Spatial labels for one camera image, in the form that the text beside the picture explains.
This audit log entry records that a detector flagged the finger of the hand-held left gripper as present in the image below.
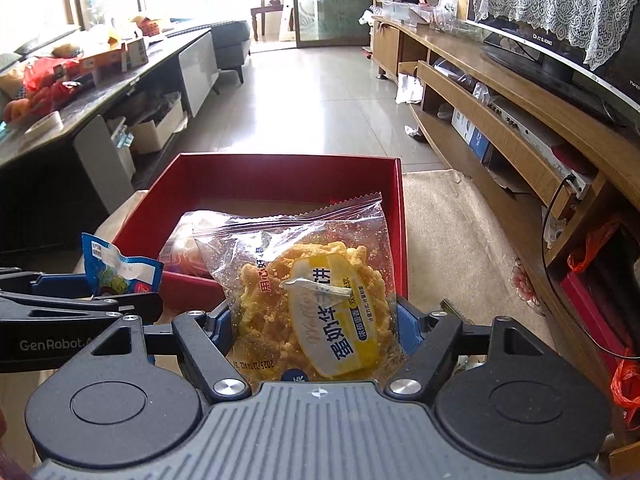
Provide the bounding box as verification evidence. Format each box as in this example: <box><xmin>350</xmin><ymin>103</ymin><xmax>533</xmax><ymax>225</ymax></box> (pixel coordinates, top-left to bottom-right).
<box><xmin>0</xmin><ymin>268</ymin><xmax>98</xmax><ymax>303</ymax></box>
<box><xmin>0</xmin><ymin>292</ymin><xmax>165</xmax><ymax>324</ymax></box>

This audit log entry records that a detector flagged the white red snack packet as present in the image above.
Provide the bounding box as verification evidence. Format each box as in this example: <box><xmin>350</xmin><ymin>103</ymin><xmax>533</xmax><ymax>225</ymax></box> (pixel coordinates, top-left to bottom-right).
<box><xmin>159</xmin><ymin>210</ymin><xmax>227</xmax><ymax>278</ymax></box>

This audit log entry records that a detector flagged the black cable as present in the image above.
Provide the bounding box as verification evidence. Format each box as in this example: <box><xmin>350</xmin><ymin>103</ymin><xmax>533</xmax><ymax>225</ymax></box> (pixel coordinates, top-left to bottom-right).
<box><xmin>542</xmin><ymin>172</ymin><xmax>640</xmax><ymax>362</ymax></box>

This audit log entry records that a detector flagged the blue white carton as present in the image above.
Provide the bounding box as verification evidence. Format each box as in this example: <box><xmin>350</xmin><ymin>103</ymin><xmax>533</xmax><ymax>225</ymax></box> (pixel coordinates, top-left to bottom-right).
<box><xmin>451</xmin><ymin>107</ymin><xmax>494</xmax><ymax>164</ymax></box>

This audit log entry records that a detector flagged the white lace cloth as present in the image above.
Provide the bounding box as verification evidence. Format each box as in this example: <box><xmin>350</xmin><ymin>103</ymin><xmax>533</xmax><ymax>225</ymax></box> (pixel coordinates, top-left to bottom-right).
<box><xmin>472</xmin><ymin>0</ymin><xmax>640</xmax><ymax>72</ymax></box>

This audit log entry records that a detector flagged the white bowl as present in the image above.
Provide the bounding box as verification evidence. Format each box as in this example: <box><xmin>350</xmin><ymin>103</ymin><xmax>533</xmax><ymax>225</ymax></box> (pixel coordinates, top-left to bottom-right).
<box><xmin>24</xmin><ymin>110</ymin><xmax>64</xmax><ymax>142</ymax></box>

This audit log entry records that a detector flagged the clear plastic bag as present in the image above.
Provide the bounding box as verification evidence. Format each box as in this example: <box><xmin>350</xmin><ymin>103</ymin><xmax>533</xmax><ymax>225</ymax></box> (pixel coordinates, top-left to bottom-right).
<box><xmin>432</xmin><ymin>0</ymin><xmax>474</xmax><ymax>37</ymax></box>

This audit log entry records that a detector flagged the orange flat carton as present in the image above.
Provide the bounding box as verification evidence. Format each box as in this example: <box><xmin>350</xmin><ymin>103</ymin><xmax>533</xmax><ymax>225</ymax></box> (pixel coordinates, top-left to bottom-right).
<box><xmin>79</xmin><ymin>35</ymin><xmax>151</xmax><ymax>72</ymax></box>

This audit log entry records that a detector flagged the grey sofa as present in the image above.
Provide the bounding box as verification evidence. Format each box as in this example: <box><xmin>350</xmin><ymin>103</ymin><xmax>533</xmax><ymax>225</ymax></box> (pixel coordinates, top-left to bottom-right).
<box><xmin>210</xmin><ymin>20</ymin><xmax>252</xmax><ymax>97</ymax></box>

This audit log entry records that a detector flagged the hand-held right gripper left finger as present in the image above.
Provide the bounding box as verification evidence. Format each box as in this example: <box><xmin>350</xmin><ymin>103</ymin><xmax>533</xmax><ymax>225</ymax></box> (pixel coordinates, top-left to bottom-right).
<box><xmin>65</xmin><ymin>305</ymin><xmax>252</xmax><ymax>404</ymax></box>

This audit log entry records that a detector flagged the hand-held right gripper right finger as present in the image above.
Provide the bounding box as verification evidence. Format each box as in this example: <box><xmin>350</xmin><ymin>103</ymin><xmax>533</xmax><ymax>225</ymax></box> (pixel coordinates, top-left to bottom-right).
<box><xmin>384</xmin><ymin>297</ymin><xmax>569</xmax><ymax>404</ymax></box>

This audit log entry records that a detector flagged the orange plastic bag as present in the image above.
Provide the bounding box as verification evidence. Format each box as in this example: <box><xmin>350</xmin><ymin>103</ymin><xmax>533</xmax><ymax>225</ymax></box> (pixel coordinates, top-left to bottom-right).
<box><xmin>566</xmin><ymin>219</ymin><xmax>640</xmax><ymax>421</ymax></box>

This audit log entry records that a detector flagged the glass sliding door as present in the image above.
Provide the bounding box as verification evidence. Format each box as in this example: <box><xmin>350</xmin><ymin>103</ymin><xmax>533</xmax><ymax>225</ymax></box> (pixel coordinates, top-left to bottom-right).
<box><xmin>292</xmin><ymin>0</ymin><xmax>374</xmax><ymax>49</ymax></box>

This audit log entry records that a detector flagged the red cardboard box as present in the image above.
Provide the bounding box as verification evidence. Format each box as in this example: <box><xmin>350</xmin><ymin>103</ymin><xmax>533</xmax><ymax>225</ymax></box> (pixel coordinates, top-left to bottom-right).
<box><xmin>111</xmin><ymin>153</ymin><xmax>409</xmax><ymax>312</ymax></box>

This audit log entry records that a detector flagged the beige floral tablecloth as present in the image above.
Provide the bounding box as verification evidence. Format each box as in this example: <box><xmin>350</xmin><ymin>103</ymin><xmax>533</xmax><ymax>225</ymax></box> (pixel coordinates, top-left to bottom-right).
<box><xmin>0</xmin><ymin>170</ymin><xmax>558</xmax><ymax>480</ymax></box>

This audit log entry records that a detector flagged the flat red gift box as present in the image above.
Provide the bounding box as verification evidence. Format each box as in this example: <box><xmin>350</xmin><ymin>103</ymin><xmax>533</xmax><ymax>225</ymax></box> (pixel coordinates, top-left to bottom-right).
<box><xmin>560</xmin><ymin>270</ymin><xmax>640</xmax><ymax>362</ymax></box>

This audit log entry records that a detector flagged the wooden television stand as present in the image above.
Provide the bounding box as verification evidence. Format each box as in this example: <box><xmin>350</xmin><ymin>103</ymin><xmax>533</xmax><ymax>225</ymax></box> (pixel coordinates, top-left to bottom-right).
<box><xmin>370</xmin><ymin>14</ymin><xmax>640</xmax><ymax>480</ymax></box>

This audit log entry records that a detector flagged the red bag of fruit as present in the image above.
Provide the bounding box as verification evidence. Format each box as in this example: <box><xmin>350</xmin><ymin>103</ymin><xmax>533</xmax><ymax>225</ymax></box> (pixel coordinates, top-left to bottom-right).
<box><xmin>0</xmin><ymin>55</ymin><xmax>97</xmax><ymax>122</ymax></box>

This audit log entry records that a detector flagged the open cardboard box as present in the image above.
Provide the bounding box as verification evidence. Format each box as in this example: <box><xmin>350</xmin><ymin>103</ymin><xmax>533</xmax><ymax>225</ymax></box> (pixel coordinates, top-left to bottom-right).
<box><xmin>129</xmin><ymin>97</ymin><xmax>187</xmax><ymax>156</ymax></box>

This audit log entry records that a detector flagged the clear egg crisp cake packet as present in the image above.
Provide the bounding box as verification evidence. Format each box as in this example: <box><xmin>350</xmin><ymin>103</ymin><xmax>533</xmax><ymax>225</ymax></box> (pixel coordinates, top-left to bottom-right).
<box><xmin>192</xmin><ymin>191</ymin><xmax>407</xmax><ymax>382</ymax></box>

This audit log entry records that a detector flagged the blue cartoon snack packet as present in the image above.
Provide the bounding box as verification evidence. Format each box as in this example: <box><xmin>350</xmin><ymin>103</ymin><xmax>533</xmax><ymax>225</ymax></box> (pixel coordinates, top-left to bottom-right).
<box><xmin>81</xmin><ymin>232</ymin><xmax>165</xmax><ymax>297</ymax></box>

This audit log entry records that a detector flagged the white plastic bag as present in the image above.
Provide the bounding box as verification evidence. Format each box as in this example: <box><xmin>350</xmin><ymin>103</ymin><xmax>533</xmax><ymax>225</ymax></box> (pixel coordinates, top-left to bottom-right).
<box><xmin>395</xmin><ymin>72</ymin><xmax>427</xmax><ymax>107</ymax></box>

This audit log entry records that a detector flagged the curved black television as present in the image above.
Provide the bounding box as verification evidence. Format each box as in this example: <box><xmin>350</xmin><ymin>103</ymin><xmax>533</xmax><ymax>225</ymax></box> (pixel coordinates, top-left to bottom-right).
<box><xmin>467</xmin><ymin>0</ymin><xmax>640</xmax><ymax>129</ymax></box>

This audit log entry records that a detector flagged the silver set-top box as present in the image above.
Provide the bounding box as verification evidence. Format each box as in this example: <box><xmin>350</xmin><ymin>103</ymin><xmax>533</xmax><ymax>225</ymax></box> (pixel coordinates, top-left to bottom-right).
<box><xmin>487</xmin><ymin>95</ymin><xmax>592</xmax><ymax>199</ymax></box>

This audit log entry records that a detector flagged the dark coffee table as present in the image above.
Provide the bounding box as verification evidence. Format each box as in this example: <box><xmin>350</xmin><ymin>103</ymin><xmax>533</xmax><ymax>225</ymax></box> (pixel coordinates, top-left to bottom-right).
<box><xmin>0</xmin><ymin>27</ymin><xmax>222</xmax><ymax>257</ymax></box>

